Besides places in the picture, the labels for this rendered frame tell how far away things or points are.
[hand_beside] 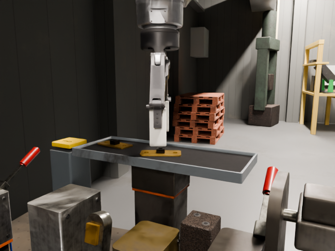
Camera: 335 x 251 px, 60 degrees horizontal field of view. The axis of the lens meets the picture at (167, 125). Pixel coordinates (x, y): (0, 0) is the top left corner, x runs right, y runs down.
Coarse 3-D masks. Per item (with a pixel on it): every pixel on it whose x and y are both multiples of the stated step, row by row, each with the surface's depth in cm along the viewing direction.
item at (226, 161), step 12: (96, 144) 68; (144, 144) 68; (144, 156) 58; (156, 156) 58; (168, 156) 58; (180, 156) 58; (192, 156) 58; (204, 156) 58; (216, 156) 58; (228, 156) 58; (240, 156) 58; (252, 156) 58; (216, 168) 51; (228, 168) 51; (240, 168) 51
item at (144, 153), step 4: (160, 148) 60; (164, 148) 60; (144, 152) 60; (148, 152) 61; (152, 152) 60; (156, 152) 60; (160, 152) 59; (164, 152) 59; (168, 152) 60; (172, 152) 60; (176, 152) 60; (180, 152) 60
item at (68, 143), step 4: (56, 140) 72; (60, 140) 72; (64, 140) 72; (68, 140) 72; (72, 140) 72; (76, 140) 72; (80, 140) 72; (84, 140) 73; (52, 144) 71; (56, 144) 70; (60, 144) 70; (64, 144) 69; (68, 144) 69; (72, 144) 69; (76, 144) 71; (80, 144) 72; (64, 148) 72; (68, 148) 69
